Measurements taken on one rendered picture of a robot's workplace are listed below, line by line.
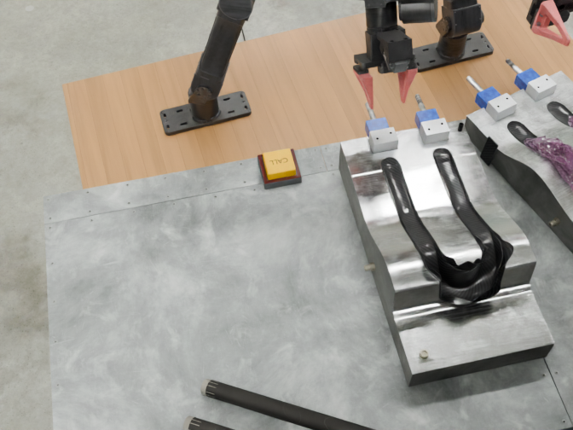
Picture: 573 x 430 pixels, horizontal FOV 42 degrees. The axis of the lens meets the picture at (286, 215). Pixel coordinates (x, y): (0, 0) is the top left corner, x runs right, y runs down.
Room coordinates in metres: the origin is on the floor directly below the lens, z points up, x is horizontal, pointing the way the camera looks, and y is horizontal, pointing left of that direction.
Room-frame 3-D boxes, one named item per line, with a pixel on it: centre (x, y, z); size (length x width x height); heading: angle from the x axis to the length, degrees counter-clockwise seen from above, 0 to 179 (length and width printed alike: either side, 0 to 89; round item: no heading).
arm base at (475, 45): (1.30, -0.40, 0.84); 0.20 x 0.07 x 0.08; 106
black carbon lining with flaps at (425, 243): (0.76, -0.30, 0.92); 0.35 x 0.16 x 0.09; 10
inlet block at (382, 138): (1.01, -0.19, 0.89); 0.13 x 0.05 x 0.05; 11
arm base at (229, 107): (1.14, 0.17, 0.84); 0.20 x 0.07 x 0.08; 106
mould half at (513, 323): (0.75, -0.29, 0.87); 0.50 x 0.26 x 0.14; 10
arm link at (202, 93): (1.14, 0.16, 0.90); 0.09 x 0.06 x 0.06; 167
